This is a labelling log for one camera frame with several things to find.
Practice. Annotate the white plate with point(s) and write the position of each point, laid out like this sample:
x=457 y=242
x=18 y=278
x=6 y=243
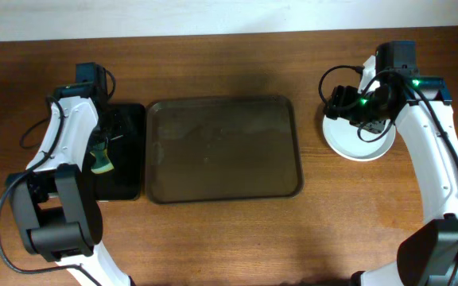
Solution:
x=342 y=138

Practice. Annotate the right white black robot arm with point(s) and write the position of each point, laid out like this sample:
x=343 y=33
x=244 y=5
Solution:
x=421 y=112

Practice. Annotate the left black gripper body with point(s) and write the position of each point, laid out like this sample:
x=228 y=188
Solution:
x=107 y=129

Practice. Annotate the green yellow scrub sponge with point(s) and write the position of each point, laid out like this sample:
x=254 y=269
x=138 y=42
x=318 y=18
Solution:
x=102 y=161

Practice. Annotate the black rectangular water tray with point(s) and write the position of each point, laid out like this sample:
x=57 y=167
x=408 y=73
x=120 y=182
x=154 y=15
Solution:
x=126 y=152

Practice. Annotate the brown plastic serving tray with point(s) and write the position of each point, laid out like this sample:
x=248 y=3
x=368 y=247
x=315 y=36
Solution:
x=222 y=149

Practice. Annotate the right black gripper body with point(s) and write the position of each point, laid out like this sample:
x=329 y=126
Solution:
x=339 y=102

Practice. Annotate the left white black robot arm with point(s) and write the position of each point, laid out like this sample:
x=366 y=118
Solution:
x=53 y=201

